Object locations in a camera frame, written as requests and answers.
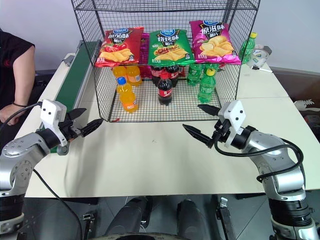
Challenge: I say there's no magenta potato chip bag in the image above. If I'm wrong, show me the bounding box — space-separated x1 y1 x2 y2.
189 19 242 65
138 32 151 64

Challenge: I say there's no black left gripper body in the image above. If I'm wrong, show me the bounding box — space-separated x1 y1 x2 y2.
58 119 83 142

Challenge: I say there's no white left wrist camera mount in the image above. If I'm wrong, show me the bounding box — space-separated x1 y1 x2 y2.
40 99 70 147

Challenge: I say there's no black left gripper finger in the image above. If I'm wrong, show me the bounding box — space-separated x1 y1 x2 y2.
66 107 88 122
80 118 104 138

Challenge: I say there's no green soda bottle yellow cap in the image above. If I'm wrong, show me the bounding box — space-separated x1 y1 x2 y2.
238 32 258 65
197 68 217 104

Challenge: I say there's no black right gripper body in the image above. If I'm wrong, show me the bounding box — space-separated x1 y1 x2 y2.
212 119 232 143

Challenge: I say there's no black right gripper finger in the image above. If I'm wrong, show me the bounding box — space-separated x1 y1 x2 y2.
197 104 221 117
182 123 215 149

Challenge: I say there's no orange soda bottle blue cap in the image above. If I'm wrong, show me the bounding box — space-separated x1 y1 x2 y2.
116 76 139 114

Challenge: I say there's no person in black shirt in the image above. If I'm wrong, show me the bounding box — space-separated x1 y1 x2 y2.
0 26 36 111

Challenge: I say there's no black white patterned object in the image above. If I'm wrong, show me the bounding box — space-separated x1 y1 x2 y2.
293 98 320 112

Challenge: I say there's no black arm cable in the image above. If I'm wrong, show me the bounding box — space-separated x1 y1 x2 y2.
213 138 305 183
0 101 83 240

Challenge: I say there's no black table leg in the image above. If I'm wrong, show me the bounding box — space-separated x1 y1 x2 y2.
216 196 237 240

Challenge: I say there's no clear plastic bag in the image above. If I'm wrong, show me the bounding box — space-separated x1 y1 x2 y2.
246 44 273 68

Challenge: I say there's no white marker pen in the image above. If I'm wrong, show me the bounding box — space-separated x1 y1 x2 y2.
251 65 274 74

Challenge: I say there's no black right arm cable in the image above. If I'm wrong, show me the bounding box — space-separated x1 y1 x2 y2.
213 138 305 183

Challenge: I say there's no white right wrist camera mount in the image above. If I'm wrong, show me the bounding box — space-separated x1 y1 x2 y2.
217 99 247 147

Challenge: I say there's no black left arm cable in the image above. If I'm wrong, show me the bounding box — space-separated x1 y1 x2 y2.
0 101 83 240

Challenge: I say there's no person's bare hand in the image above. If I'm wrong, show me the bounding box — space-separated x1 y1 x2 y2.
0 103 27 126

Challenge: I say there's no cola bottle red label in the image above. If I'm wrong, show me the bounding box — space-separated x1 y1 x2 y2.
150 65 163 87
166 64 181 88

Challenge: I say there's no red potato chip bag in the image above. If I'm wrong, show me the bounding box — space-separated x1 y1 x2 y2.
94 26 145 68

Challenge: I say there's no cola bottle red cap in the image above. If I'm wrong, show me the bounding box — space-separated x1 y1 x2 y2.
157 72 174 106

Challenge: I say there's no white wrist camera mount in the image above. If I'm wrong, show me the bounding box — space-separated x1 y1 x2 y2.
217 99 247 147
40 99 70 147

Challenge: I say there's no dark rounded shape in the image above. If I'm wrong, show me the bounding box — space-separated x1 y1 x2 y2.
176 198 209 238
104 196 151 236

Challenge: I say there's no green conveyor belt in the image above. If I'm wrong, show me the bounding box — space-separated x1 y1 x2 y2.
34 39 101 156

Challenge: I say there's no green potato chip bag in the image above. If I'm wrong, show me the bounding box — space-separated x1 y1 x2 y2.
147 29 195 67

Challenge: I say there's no black wire mesh shelf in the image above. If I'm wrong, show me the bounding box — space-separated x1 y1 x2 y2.
70 0 261 123

